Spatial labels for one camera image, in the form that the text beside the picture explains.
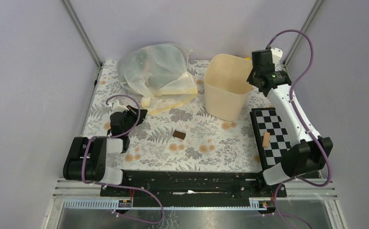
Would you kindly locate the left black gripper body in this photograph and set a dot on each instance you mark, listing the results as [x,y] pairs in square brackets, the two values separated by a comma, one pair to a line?
[131,117]

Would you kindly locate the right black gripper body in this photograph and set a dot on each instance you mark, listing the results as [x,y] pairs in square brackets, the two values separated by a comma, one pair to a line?
[252,77]

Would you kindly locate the beige plastic trash bin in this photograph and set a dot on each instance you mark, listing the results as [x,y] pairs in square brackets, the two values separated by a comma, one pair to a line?
[226,90]

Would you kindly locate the translucent white plastic bag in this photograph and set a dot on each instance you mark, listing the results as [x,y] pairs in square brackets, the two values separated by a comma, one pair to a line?
[159,74]

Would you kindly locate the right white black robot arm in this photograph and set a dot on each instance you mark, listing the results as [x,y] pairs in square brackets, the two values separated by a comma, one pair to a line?
[309,150]

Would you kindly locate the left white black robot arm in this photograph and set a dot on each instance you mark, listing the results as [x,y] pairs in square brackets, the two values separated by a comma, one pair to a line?
[89,158]

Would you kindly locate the small brown wooden block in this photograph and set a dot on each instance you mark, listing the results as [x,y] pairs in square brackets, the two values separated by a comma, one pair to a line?
[179,134]

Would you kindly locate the black white checkerboard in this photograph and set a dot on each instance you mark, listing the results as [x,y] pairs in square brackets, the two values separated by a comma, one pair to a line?
[268,120]

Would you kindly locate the floral patterned table mat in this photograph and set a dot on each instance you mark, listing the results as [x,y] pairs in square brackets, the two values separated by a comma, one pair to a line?
[211,144]

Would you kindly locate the tan wooden block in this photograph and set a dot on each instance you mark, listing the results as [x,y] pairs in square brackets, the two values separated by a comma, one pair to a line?
[266,140]

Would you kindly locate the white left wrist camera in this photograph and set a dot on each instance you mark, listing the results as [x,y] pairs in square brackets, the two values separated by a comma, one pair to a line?
[117,107]

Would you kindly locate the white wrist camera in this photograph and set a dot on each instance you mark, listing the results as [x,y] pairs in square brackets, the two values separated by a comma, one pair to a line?
[117,107]
[276,55]

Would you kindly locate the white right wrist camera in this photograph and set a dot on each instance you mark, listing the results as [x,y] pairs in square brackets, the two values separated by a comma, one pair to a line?
[276,55]

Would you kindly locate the right aluminium frame post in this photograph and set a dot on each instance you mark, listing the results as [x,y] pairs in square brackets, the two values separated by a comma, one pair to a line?
[306,25]

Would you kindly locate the aluminium frame post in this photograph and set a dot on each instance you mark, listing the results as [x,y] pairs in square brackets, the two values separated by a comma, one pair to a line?
[306,25]
[81,32]

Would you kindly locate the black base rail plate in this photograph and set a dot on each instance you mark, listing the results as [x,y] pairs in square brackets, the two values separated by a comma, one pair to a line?
[192,189]

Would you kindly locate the left aluminium frame post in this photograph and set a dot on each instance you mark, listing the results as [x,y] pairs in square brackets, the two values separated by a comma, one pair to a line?
[81,32]

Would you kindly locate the grey slotted cable duct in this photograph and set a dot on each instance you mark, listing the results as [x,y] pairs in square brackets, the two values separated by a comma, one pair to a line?
[109,204]

